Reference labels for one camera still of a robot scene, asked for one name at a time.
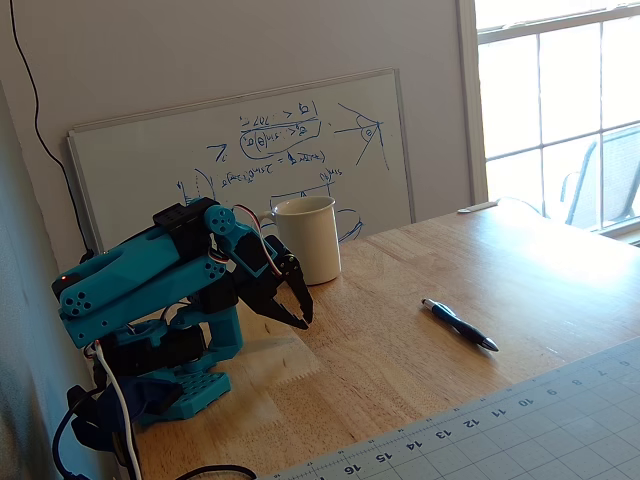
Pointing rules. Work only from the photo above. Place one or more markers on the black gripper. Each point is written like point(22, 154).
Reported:
point(278, 290)

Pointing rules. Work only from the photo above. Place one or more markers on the dark blue ballpoint pen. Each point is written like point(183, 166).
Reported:
point(460, 325)

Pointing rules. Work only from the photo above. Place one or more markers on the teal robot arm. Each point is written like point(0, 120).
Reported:
point(145, 260)

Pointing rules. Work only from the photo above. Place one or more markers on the white ceramic mug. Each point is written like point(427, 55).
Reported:
point(310, 240)

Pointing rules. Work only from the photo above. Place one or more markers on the blue table clamp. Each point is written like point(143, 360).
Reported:
point(145, 395)

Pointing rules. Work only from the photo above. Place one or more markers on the whiteboard with blue writing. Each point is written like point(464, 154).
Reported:
point(150, 165)

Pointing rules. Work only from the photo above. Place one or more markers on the white flat strip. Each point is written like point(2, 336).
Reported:
point(477, 207)

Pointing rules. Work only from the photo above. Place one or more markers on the white framed window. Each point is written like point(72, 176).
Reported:
point(470, 100)

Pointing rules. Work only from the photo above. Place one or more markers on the grey gridded cutting mat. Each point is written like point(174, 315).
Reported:
point(525, 440)

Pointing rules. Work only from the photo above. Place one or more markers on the grey mesh patio chair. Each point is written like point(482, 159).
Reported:
point(620, 165)

